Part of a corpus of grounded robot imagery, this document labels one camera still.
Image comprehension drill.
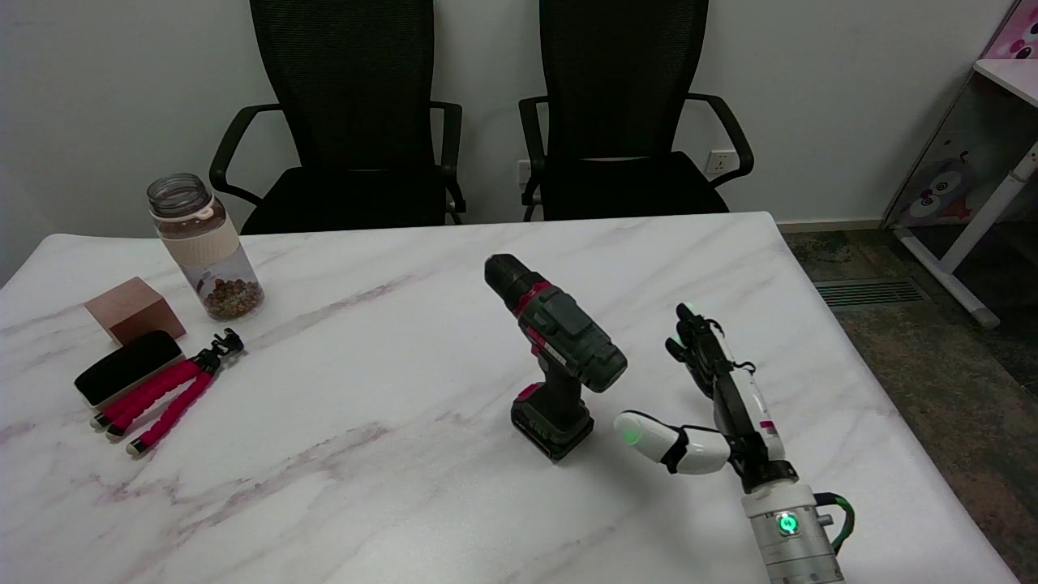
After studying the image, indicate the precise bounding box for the brown wooden block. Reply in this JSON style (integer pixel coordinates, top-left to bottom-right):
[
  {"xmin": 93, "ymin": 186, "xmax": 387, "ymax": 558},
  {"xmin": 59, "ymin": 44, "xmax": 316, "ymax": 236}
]
[{"xmin": 84, "ymin": 277, "xmax": 187, "ymax": 346}]

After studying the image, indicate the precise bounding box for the clear bottle with nuts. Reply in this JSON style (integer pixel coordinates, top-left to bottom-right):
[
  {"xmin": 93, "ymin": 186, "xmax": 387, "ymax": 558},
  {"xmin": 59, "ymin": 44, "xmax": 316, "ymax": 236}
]
[{"xmin": 146, "ymin": 173, "xmax": 266, "ymax": 321}]

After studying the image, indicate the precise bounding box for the black mesh office chair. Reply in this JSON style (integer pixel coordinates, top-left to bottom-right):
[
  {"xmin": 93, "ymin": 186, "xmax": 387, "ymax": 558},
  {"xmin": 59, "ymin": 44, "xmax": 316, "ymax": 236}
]
[
  {"xmin": 208, "ymin": 0, "xmax": 468, "ymax": 236},
  {"xmin": 518, "ymin": 0, "xmax": 755, "ymax": 222}
]

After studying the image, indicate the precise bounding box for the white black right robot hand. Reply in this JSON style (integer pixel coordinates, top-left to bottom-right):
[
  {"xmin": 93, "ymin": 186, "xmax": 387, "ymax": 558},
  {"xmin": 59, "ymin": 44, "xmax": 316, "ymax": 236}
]
[{"xmin": 613, "ymin": 302, "xmax": 800, "ymax": 493}]

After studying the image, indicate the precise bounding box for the black oblong case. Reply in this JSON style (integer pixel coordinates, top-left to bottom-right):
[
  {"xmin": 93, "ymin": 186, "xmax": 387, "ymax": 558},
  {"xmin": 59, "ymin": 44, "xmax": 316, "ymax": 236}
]
[{"xmin": 74, "ymin": 329, "xmax": 184, "ymax": 407}]

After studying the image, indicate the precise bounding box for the black green robot cable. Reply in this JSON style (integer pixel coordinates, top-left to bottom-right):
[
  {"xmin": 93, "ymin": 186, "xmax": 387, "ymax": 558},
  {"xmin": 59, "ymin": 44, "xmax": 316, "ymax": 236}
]
[{"xmin": 813, "ymin": 492, "xmax": 856, "ymax": 557}]

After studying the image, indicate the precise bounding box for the dark green power screwdriver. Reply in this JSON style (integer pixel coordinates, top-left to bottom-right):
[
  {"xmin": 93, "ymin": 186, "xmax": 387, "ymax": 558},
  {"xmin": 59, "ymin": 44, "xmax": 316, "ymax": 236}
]
[{"xmin": 484, "ymin": 253, "xmax": 628, "ymax": 465}]

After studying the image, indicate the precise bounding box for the pink cartoon picture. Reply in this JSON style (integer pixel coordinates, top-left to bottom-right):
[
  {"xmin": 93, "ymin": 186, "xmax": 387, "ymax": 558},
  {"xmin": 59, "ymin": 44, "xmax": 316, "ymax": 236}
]
[{"xmin": 984, "ymin": 0, "xmax": 1038, "ymax": 61}]

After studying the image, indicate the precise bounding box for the white desk with angled leg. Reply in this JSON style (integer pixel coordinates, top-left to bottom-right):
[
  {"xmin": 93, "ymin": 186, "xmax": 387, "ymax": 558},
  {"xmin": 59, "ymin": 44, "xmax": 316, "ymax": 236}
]
[{"xmin": 894, "ymin": 58, "xmax": 1038, "ymax": 329}]

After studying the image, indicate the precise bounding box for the dark floor vent grille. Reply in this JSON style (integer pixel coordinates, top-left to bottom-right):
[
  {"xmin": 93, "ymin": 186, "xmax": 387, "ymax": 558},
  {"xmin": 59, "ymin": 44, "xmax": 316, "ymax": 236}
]
[{"xmin": 813, "ymin": 278, "xmax": 930, "ymax": 309}]

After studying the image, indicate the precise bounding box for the red flexible mini tripod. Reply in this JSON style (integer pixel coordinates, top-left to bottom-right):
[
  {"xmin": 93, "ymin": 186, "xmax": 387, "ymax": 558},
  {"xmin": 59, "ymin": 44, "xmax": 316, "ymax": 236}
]
[{"xmin": 90, "ymin": 328, "xmax": 246, "ymax": 457}]

